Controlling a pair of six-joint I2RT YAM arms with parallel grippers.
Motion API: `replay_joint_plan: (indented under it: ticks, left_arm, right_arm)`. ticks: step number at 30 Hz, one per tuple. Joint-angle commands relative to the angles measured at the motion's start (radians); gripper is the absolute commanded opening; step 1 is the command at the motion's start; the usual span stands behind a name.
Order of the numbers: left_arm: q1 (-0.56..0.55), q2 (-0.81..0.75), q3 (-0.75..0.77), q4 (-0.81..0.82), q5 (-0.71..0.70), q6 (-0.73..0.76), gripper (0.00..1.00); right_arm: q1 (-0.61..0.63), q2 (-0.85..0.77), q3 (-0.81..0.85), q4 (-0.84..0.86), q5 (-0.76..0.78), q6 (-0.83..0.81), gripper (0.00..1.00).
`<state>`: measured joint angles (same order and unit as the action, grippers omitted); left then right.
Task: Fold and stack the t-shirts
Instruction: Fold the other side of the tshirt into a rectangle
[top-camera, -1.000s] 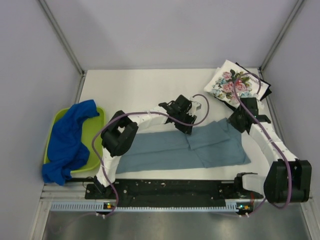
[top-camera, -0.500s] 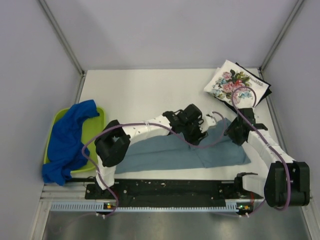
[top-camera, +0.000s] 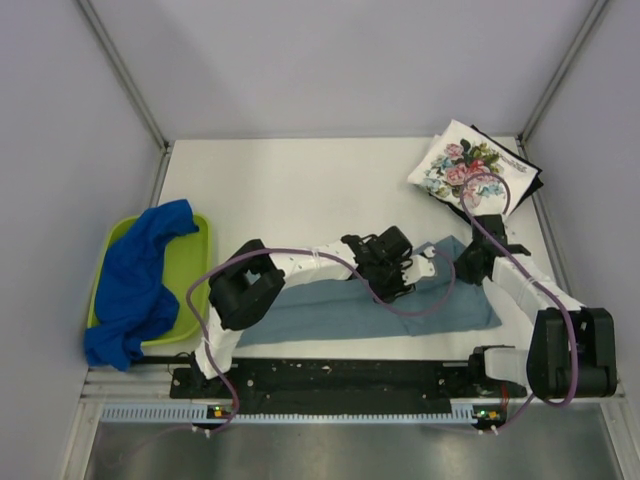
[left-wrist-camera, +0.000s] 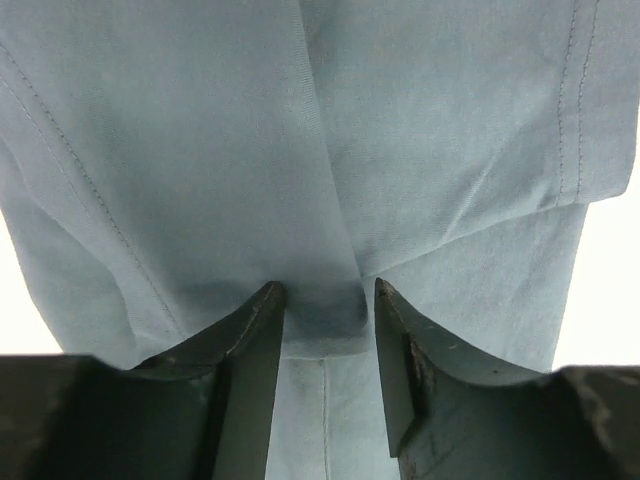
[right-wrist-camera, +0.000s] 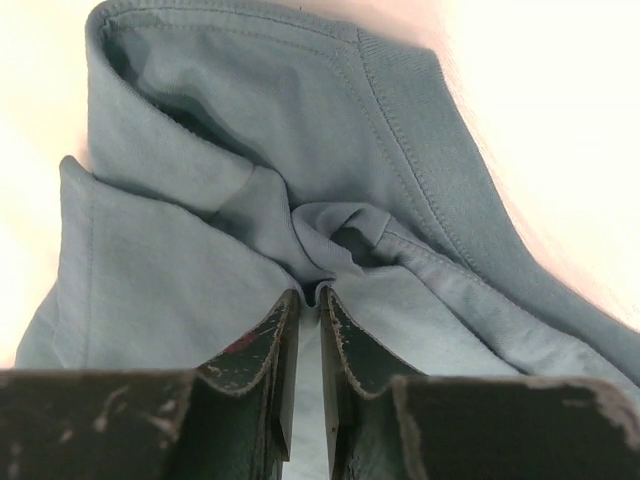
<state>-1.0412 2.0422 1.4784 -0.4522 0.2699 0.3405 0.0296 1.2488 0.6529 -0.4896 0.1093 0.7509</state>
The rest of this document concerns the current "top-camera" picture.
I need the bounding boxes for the green plastic tray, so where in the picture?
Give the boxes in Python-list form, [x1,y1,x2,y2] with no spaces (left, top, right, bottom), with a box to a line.
[86,213,214,348]

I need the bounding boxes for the royal blue t shirt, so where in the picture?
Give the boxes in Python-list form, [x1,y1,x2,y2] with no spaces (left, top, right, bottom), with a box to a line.
[83,199,199,371]

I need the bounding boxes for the aluminium frame post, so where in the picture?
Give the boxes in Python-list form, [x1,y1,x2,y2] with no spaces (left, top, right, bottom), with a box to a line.
[518,0,611,147]
[73,0,169,151]

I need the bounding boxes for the grey-blue t shirt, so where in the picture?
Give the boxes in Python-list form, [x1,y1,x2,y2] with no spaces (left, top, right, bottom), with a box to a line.
[238,236,501,347]

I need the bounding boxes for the left aluminium frame post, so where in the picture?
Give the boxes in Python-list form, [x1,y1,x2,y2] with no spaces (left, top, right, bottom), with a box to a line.
[73,0,169,151]

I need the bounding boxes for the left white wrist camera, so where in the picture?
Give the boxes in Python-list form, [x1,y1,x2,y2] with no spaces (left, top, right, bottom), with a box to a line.
[402,245,437,286]

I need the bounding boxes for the right aluminium frame post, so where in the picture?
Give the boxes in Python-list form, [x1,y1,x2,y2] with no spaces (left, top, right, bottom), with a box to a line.
[518,0,611,147]

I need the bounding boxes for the light blue cable duct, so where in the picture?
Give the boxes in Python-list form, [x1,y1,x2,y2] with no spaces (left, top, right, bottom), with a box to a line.
[102,398,506,426]

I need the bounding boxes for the white floral folded t shirt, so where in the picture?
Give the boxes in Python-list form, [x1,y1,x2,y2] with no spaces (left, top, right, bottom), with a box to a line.
[405,118,539,221]

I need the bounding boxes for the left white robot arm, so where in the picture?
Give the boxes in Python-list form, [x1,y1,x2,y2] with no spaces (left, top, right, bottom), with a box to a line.
[191,226,433,397]

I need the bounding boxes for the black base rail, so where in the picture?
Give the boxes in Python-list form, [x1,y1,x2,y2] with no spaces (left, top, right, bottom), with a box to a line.
[170,358,526,416]

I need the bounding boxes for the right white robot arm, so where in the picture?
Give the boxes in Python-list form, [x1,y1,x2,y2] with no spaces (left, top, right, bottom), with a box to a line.
[454,215,618,405]

